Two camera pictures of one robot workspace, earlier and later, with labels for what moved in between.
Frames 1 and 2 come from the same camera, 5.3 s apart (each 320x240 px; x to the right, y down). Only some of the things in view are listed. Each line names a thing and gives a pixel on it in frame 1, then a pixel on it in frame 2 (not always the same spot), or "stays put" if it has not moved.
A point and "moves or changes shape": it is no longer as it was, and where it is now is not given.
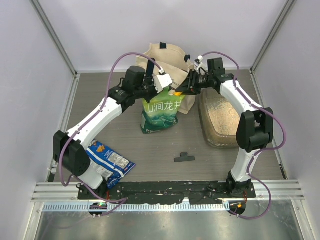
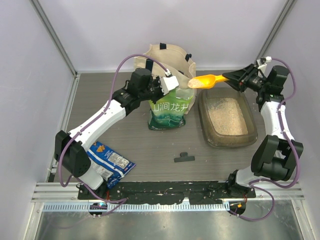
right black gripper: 189,87 → 236,78
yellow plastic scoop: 177,93 moves or changes shape
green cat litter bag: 161,112 moves or changes shape
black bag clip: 184,157 stays put
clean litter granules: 224,116 stays put
